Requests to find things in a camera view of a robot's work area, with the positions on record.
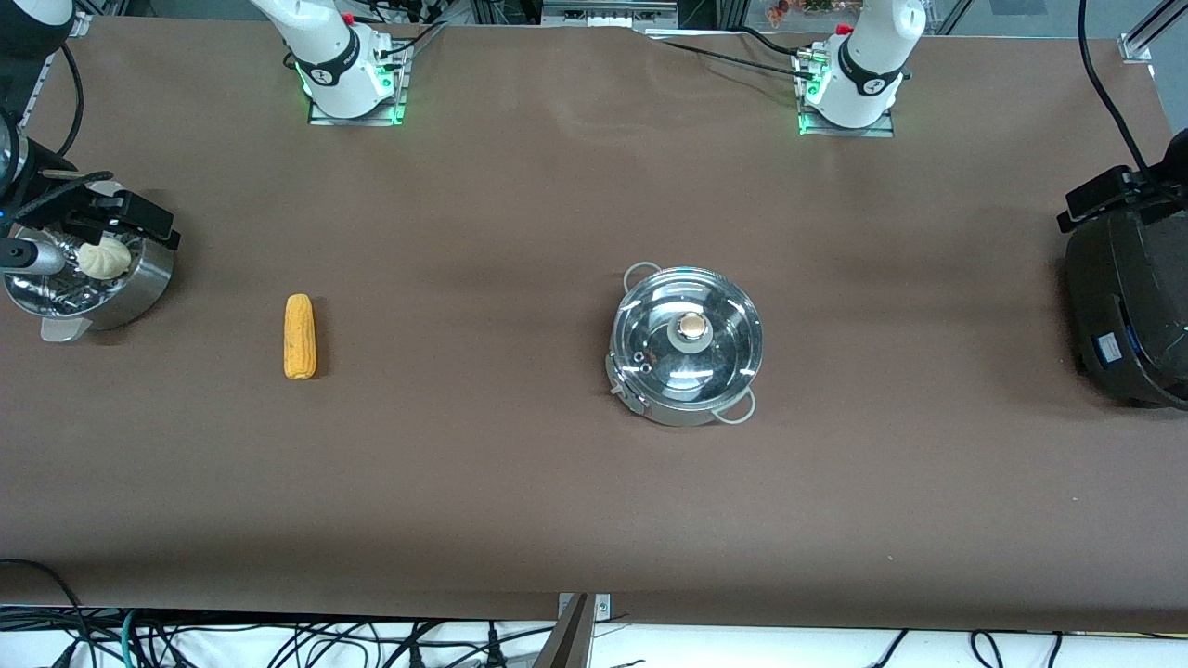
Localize yellow corn cob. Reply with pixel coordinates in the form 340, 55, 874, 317
283, 293, 318, 380

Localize glass pot lid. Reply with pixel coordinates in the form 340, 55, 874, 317
612, 266, 765, 410

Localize stainless steel pot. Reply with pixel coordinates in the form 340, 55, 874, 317
604, 262, 765, 429

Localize white steamed bun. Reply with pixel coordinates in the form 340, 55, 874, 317
76, 238, 133, 281

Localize metal steamer bowl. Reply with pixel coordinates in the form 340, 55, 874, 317
4, 227, 176, 343

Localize black rice cooker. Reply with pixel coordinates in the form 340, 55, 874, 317
1064, 204, 1188, 410

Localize brown table cover sheet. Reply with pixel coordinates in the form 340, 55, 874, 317
0, 17, 1188, 634

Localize grey metal box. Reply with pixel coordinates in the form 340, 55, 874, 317
542, 0, 679, 30

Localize dark angled metal bar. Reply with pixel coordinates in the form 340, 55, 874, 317
533, 594, 596, 668

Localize aluminium side rail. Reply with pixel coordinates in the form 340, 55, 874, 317
17, 13, 91, 123

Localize aluminium frame profile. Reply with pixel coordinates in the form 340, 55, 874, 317
1118, 0, 1188, 64

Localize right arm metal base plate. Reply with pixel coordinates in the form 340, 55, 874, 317
307, 37, 407, 126

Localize black floor cable loop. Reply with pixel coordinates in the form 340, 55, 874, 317
0, 557, 86, 668

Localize black table cable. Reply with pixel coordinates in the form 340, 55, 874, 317
645, 26, 820, 86

